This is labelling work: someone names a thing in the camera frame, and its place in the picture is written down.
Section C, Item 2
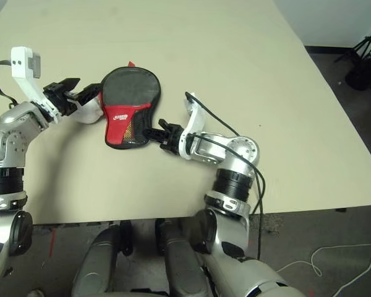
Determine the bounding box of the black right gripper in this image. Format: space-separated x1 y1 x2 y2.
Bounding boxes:
144 118 187 156

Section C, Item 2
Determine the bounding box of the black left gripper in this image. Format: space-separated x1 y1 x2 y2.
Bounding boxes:
42 77 103 118

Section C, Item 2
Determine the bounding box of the white grey fluffy ball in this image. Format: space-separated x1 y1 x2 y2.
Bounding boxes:
75 98 106 124

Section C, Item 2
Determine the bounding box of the black red paddle case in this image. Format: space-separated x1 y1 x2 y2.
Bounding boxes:
100 60 163 151

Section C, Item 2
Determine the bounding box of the grey right robot leg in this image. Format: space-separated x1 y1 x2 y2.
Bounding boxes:
155 218 211 297

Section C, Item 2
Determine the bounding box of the grey robot leg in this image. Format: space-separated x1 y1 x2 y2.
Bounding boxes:
155 218 211 297
71 220 134 297

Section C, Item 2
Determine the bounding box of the grey left robot leg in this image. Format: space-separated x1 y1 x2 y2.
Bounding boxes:
71 220 134 297

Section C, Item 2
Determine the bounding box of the grey robot torso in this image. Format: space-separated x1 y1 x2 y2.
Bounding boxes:
104 289 205 297

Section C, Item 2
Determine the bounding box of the black bin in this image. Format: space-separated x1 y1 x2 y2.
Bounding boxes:
345 57 371 92

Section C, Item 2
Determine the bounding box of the black tripod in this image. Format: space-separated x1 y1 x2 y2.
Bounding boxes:
333 23 371 62

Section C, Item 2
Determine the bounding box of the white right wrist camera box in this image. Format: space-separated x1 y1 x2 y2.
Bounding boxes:
177 91 207 161

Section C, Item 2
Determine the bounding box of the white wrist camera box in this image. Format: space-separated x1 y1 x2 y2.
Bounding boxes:
11 46 63 124
177 91 207 161

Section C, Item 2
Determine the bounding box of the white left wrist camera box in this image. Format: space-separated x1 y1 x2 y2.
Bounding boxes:
11 46 63 124

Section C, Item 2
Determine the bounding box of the white floor cable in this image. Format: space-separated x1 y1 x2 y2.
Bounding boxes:
278 213 371 297

